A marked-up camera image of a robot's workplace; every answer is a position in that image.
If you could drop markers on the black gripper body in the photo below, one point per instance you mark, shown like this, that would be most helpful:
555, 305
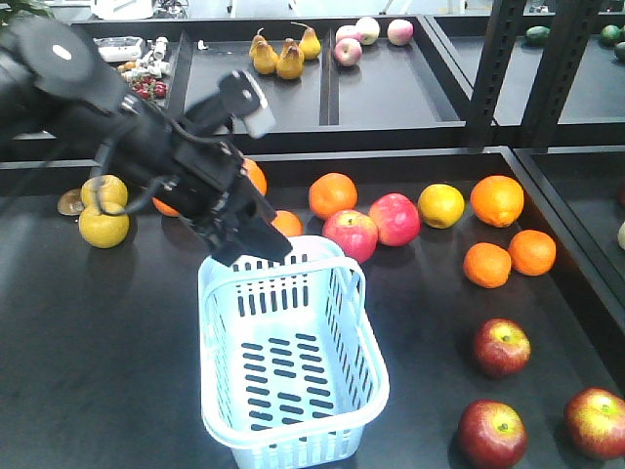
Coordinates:
207, 188

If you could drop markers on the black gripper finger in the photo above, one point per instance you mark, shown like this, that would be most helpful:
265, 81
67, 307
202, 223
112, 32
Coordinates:
230, 246
256, 233

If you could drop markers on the light blue plastic basket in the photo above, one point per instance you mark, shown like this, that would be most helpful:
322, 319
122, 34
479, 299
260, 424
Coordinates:
290, 369

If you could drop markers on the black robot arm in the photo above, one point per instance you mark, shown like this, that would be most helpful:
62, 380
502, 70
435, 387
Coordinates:
54, 79

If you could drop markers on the orange behind pink apples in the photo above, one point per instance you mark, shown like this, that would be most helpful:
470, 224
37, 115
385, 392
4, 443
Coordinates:
332, 193

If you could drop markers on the small orange middle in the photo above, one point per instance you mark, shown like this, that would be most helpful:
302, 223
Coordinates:
288, 223

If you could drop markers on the small orange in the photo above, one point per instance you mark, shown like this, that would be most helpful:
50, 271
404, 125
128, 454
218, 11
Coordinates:
487, 265
288, 223
533, 253

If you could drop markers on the orange back middle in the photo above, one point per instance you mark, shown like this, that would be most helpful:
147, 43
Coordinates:
256, 175

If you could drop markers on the orange back left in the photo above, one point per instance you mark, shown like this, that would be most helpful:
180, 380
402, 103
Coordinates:
164, 209

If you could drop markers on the pink red apple left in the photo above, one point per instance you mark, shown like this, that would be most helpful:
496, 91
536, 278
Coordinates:
354, 232

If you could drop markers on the pink red apple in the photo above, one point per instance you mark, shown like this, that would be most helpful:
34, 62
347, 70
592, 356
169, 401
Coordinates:
354, 232
396, 218

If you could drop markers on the yellow citrus back left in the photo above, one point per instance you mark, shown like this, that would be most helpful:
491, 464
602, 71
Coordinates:
107, 188

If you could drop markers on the yellow citrus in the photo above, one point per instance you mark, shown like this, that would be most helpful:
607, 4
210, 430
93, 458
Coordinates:
101, 230
107, 188

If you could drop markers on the yellow citrus front left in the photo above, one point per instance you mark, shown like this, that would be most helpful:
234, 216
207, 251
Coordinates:
101, 230

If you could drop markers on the pink red apple right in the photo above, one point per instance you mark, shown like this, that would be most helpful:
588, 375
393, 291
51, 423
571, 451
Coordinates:
396, 218

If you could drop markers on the black rear produce stand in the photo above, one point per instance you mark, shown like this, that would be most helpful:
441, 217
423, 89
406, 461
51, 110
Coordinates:
411, 97

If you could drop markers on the small orange lower left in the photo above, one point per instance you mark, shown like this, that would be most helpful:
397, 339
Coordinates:
487, 265

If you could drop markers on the black wooden produce stand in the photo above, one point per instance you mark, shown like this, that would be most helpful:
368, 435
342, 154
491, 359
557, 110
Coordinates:
105, 362

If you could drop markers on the large orange right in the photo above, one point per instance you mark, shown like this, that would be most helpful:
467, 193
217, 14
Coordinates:
497, 200

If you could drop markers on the green potted plant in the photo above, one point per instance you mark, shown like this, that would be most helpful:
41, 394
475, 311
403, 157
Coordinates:
10, 9

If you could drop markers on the dark red apple back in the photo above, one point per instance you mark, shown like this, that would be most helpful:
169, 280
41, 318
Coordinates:
501, 348

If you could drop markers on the dark red apple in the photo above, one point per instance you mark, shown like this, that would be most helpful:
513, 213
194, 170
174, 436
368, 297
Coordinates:
501, 348
491, 434
594, 420

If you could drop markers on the small orange lower right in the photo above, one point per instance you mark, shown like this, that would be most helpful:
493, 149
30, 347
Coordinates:
533, 253

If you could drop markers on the dark red apple left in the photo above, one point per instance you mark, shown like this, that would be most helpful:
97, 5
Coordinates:
491, 434

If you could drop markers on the dark red apple front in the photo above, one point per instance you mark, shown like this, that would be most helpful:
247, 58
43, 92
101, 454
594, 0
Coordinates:
594, 420

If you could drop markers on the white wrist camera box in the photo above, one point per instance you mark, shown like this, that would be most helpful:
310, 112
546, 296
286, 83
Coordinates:
253, 107

